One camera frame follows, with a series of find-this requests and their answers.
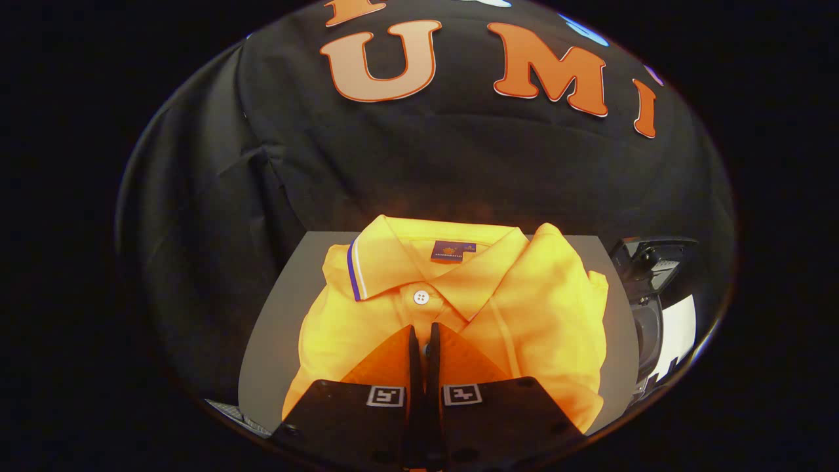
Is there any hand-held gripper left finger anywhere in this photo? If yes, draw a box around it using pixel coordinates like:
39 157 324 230
269 324 420 472

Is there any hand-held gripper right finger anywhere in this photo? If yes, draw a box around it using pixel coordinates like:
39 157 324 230
426 321 587 472

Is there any orange polo shirt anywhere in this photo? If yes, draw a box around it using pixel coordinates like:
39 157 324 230
282 215 610 435

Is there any grey washing machine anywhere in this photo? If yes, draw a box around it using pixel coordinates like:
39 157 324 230
608 236 699 402

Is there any dark transparent washing machine lid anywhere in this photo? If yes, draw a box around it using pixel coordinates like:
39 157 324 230
608 236 699 297

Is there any grey table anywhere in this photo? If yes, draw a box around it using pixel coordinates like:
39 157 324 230
237 231 640 437

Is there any white flat board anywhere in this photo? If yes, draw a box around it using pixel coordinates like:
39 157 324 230
659 295 697 378

